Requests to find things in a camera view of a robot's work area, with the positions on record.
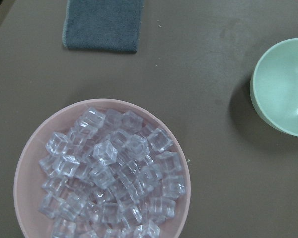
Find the mint green bowl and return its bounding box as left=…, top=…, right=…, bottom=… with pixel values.
left=250, top=38, right=298, bottom=137

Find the pile of clear ice cubes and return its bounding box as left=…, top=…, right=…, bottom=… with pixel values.
left=39, top=108, right=186, bottom=238

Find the pink bowl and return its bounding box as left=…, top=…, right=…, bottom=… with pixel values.
left=13, top=99, right=191, bottom=238

